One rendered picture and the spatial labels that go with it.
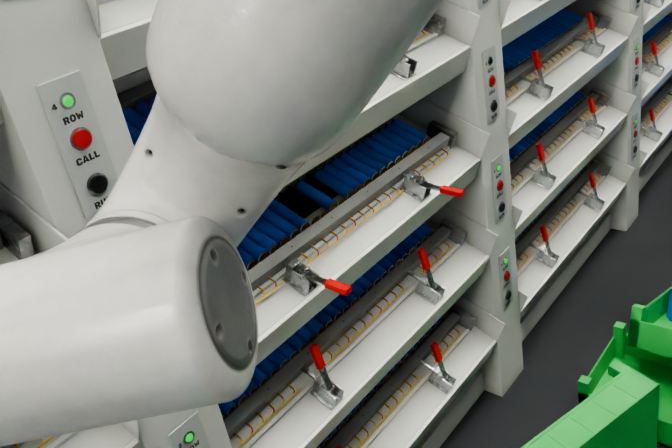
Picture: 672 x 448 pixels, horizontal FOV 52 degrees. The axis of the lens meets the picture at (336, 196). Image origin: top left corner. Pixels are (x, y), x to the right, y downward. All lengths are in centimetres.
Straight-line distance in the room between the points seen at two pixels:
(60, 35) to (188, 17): 38
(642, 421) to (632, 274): 65
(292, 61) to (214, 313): 12
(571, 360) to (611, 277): 32
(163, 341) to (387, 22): 15
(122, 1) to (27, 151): 18
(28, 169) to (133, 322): 35
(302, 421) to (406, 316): 25
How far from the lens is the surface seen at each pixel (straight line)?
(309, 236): 91
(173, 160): 37
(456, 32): 111
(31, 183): 63
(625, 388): 120
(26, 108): 60
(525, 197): 142
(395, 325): 110
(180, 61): 24
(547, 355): 156
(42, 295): 32
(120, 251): 31
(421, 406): 124
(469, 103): 114
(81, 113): 62
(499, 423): 142
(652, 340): 141
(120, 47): 65
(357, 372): 103
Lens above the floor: 101
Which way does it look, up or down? 26 degrees down
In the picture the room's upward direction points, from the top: 11 degrees counter-clockwise
